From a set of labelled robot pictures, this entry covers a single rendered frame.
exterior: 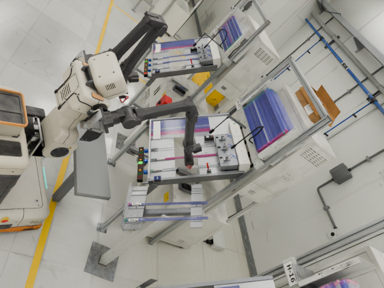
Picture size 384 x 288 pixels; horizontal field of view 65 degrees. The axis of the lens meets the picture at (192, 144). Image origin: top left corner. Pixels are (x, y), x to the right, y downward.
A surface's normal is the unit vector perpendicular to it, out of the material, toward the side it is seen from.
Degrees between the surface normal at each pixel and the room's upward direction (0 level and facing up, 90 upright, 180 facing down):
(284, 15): 90
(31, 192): 0
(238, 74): 90
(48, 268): 0
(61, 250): 0
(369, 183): 90
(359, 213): 90
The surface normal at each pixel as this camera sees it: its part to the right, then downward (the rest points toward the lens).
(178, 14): 0.08, 0.70
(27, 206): 0.66, -0.57
